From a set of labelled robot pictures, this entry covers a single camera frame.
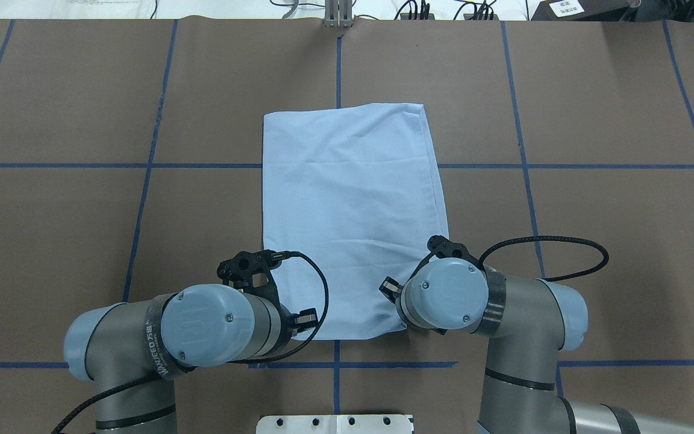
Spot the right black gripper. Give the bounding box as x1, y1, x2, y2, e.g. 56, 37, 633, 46
380, 234, 485, 314

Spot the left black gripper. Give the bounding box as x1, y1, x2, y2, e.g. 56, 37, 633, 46
217, 250, 319, 337

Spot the light blue t-shirt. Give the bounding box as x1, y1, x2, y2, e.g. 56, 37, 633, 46
262, 102, 449, 341

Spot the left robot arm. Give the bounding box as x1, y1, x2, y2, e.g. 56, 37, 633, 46
52, 250, 330, 433

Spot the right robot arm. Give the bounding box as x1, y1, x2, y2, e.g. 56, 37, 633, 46
379, 234, 694, 433

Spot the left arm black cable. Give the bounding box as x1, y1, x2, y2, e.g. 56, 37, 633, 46
52, 251, 330, 434

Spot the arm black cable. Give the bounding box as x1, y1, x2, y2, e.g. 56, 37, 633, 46
478, 236, 610, 282
52, 251, 330, 434

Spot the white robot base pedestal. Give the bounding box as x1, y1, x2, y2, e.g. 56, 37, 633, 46
255, 414, 415, 433

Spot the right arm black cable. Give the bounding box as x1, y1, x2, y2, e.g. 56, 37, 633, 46
478, 236, 610, 282

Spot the aluminium frame post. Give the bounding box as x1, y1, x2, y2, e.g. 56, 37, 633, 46
324, 0, 354, 28

